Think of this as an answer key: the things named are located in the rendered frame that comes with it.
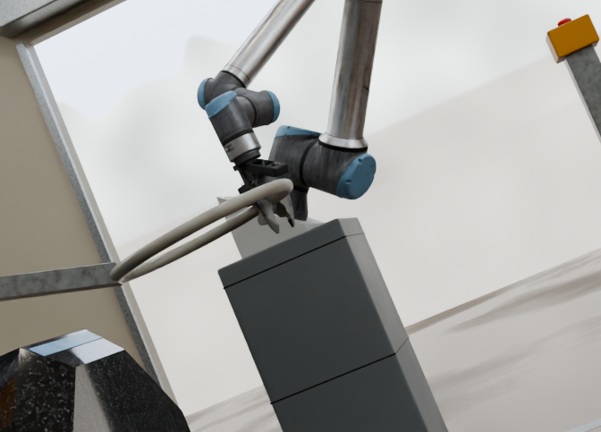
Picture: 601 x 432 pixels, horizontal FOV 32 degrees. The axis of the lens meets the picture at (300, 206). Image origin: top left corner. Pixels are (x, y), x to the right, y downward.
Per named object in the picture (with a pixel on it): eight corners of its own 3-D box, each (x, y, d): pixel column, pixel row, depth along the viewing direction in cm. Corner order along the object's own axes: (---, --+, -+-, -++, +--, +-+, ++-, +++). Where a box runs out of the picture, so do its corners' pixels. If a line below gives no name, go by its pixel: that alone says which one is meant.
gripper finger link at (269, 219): (269, 239, 269) (258, 205, 271) (281, 232, 264) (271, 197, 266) (258, 241, 267) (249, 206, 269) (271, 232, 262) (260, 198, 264)
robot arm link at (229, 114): (242, 86, 272) (216, 91, 264) (264, 129, 271) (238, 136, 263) (220, 102, 278) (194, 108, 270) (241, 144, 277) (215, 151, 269)
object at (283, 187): (102, 281, 225) (95, 268, 225) (122, 290, 274) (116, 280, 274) (303, 173, 231) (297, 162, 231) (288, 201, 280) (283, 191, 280)
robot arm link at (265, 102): (253, 83, 286) (222, 90, 276) (286, 93, 280) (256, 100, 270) (250, 117, 289) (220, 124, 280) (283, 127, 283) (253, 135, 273)
